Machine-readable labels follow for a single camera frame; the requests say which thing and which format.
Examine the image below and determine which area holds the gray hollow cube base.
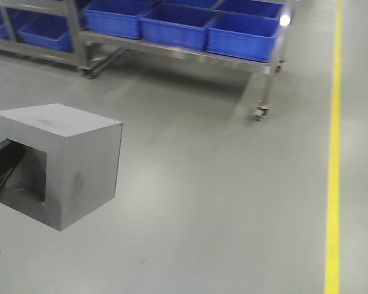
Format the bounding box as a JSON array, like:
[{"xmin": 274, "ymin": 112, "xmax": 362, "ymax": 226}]
[{"xmin": 0, "ymin": 104, "xmax": 123, "ymax": 231}]

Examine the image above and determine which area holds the blue bin lower shelf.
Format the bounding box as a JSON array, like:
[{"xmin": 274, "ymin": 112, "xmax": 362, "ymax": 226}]
[{"xmin": 17, "ymin": 13, "xmax": 74, "ymax": 53}]

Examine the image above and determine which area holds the blue bin on cart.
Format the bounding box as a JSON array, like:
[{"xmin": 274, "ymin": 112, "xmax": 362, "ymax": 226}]
[
  {"xmin": 85, "ymin": 1, "xmax": 158, "ymax": 39},
  {"xmin": 207, "ymin": 12, "xmax": 279, "ymax": 62},
  {"xmin": 140, "ymin": 4, "xmax": 218, "ymax": 51}
]

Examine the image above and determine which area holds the steel cart with wheels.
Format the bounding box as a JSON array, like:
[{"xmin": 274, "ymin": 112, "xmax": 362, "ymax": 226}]
[{"xmin": 0, "ymin": 1, "xmax": 296, "ymax": 120}]

